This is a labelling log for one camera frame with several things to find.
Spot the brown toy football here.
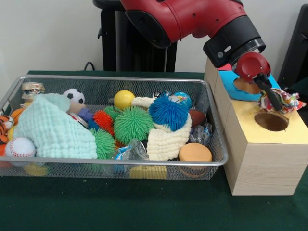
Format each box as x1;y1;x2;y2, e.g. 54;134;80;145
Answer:
189;109;206;128

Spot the tiger plush toy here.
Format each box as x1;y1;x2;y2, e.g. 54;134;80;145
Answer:
0;115;15;145

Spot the wooden box with three holes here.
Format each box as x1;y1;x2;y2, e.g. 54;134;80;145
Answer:
204;57;308;196

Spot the white baseball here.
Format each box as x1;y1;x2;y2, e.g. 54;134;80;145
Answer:
4;137;37;158

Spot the green cloth covered side table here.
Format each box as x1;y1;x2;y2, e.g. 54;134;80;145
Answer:
285;79;308;97

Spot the small globe ball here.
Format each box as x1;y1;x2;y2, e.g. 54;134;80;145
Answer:
172;91;192;108

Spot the shallow wire mesh bin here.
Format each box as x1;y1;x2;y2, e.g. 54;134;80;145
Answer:
0;74;229;180

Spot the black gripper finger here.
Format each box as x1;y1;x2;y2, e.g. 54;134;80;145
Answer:
254;74;282;113

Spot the orange round sponge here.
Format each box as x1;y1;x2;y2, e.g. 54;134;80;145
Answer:
179;142;213;162

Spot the dark green tablecloth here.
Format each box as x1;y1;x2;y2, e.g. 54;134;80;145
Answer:
0;70;308;231

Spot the blue fuzzy ball with eyes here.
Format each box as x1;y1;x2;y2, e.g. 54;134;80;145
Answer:
148;93;191;132

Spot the cream knitted cloth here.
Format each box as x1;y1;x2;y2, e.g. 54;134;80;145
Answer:
131;96;193;161

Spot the yellow ball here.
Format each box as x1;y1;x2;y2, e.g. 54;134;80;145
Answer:
113;90;135;111

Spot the mint knitted cloth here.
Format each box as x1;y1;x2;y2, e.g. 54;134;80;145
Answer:
13;93;98;160

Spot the black flat panel stand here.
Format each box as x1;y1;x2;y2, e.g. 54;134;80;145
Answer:
278;3;308;85

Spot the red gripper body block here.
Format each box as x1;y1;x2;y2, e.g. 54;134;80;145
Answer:
234;51;272;84

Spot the small soccer ball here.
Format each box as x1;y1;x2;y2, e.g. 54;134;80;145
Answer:
63;88;86;104

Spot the multicolour knotted rope toy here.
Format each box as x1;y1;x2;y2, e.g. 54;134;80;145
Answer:
257;88;307;114

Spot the black cable loop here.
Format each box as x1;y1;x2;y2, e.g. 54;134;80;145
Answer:
84;61;101;72

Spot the green spiky rubber ball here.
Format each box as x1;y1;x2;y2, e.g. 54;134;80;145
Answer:
113;106;154;141
89;128;116;160

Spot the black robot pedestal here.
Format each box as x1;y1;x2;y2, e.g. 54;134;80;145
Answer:
92;0;179;73

